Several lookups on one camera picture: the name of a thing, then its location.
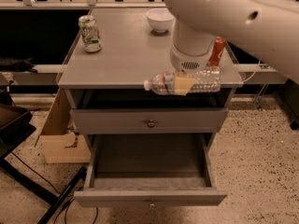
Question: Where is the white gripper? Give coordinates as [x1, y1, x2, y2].
[170, 44, 212, 96]

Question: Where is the clear plastic water bottle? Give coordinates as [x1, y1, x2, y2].
[144, 67, 221, 96]

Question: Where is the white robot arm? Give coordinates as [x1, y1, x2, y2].
[164, 0, 299, 83]

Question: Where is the grey drawer cabinet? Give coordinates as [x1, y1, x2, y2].
[56, 7, 244, 208]

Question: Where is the closed grey top drawer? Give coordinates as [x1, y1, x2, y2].
[70, 108, 228, 134]

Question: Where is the open grey middle drawer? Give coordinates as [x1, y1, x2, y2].
[75, 133, 227, 207]

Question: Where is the red orange soda can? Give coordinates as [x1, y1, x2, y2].
[208, 37, 226, 66]

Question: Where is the white ceramic bowl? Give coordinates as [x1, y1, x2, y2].
[146, 8, 175, 33]

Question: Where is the green white soda can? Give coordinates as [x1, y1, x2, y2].
[78, 15, 102, 53]

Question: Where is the cardboard box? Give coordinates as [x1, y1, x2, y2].
[39, 90, 91, 163]

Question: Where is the black cloth on ledge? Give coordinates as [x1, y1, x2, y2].
[0, 57, 37, 73]

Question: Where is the black stand base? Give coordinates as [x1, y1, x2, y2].
[0, 103, 88, 224]

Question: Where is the white cable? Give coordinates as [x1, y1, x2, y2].
[242, 61, 263, 83]

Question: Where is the black floor cable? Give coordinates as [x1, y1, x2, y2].
[10, 151, 99, 224]

